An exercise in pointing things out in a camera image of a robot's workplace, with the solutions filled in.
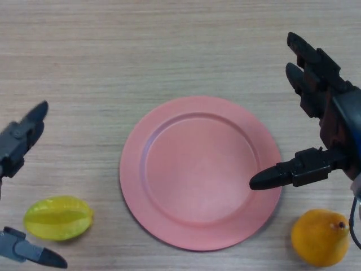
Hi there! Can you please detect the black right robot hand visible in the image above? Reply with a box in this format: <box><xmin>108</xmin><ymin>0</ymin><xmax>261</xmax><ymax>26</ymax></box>
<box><xmin>249</xmin><ymin>32</ymin><xmax>361</xmax><ymax>190</ymax></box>

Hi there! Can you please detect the yellow starfruit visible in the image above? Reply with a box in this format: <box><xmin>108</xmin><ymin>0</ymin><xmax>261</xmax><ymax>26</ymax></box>
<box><xmin>23</xmin><ymin>195</ymin><xmax>95</xmax><ymax>241</ymax></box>

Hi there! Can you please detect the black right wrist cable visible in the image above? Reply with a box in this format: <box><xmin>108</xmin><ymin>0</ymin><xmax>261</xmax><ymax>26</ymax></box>
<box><xmin>348</xmin><ymin>194</ymin><xmax>361</xmax><ymax>250</ymax></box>

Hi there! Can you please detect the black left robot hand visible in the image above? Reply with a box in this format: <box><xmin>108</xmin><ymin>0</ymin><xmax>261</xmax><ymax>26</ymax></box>
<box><xmin>0</xmin><ymin>100</ymin><xmax>68</xmax><ymax>269</ymax></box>

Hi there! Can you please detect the pink round plate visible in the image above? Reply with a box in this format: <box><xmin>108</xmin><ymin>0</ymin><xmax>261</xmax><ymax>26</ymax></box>
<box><xmin>119</xmin><ymin>95</ymin><xmax>283</xmax><ymax>251</ymax></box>

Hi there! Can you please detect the orange pear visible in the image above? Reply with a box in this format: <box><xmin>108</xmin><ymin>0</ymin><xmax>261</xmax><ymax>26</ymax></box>
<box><xmin>290</xmin><ymin>208</ymin><xmax>350</xmax><ymax>268</ymax></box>

